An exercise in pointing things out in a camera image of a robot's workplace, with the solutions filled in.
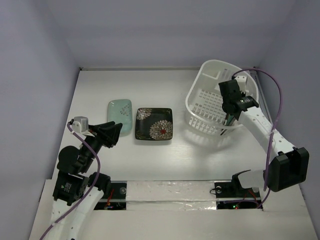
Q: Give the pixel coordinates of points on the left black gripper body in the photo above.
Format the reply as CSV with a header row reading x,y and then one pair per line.
x,y
95,142

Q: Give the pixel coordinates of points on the white plastic dish rack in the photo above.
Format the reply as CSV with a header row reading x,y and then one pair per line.
x,y
203,102

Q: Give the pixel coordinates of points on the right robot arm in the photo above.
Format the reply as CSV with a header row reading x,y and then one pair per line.
x,y
286,165

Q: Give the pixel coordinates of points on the light green speckled plate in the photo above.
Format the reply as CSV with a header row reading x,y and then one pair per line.
x,y
121,111

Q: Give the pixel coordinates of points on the foil covered front board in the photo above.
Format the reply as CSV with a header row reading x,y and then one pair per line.
x,y
174,211

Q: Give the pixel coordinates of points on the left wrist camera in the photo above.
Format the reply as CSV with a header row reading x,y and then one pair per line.
x,y
80,124

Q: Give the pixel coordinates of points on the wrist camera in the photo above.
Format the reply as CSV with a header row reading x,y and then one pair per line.
x,y
242,82
80,124

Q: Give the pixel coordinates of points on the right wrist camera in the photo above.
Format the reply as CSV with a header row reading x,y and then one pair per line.
x,y
242,82

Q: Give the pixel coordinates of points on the black floral plate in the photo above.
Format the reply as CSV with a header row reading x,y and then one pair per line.
x,y
154,124

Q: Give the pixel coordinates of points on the black plain plate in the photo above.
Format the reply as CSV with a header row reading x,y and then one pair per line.
x,y
229,121

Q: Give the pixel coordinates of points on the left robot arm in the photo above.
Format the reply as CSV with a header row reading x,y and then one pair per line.
x,y
80,184

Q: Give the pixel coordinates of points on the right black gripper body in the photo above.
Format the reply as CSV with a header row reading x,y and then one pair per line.
x,y
231,109

